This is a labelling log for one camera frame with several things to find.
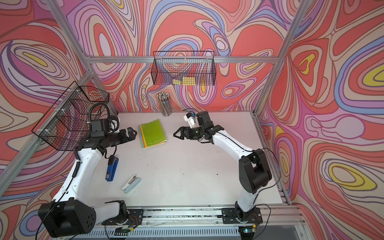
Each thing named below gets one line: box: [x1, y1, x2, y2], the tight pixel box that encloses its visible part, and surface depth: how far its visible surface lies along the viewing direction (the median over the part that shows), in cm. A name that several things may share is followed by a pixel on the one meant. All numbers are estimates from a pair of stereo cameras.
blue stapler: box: [105, 156, 119, 182], surface depth 89 cm
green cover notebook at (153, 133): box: [140, 119, 167, 148], surface depth 103 cm
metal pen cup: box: [158, 92, 172, 117], surface depth 111 cm
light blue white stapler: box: [121, 174, 141, 194], surface depth 84 cm
